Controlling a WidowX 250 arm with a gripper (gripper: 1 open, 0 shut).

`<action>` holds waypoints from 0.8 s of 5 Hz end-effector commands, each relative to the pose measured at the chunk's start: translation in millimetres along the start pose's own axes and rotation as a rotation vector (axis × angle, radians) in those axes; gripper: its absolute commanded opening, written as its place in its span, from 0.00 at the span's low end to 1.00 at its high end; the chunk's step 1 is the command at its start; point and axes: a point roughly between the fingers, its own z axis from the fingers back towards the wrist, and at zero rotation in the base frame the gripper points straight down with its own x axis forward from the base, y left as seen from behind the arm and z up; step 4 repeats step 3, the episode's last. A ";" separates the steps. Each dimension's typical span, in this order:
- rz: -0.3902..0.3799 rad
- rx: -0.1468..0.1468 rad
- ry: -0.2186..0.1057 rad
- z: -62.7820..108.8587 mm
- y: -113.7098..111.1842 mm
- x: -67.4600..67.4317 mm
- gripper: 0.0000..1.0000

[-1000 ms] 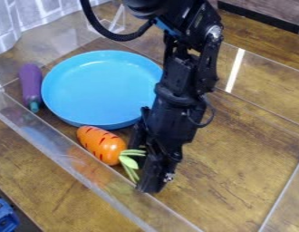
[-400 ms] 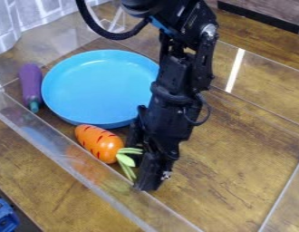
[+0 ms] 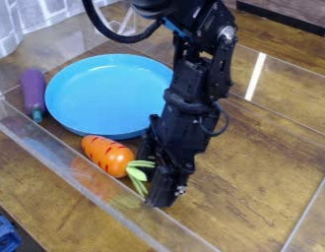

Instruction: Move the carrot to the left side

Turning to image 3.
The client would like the blue round plate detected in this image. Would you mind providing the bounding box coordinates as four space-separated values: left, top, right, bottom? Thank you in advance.
44 54 174 140

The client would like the white patterned curtain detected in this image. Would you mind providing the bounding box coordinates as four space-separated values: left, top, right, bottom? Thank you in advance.
0 0 85 59

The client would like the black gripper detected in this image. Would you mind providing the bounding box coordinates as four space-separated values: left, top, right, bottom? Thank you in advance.
137 89 222 208

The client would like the dark wooden furniture edge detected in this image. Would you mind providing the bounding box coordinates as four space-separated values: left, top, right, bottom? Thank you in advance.
237 0 325 37

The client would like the orange toy carrot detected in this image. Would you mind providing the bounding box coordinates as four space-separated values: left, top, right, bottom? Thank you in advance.
82 135 155 196

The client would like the black braided cable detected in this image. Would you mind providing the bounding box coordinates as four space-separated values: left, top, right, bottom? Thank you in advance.
80 0 165 44

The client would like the blue object at corner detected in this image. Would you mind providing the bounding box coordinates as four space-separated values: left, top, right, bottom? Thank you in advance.
0 216 22 252

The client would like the purple toy eggplant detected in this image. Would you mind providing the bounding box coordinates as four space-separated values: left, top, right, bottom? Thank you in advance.
22 69 46 123

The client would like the clear acrylic enclosure wall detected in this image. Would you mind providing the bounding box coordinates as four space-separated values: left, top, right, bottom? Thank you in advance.
0 0 325 252

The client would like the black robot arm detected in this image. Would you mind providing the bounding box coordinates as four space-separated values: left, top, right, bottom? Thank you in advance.
131 0 238 208

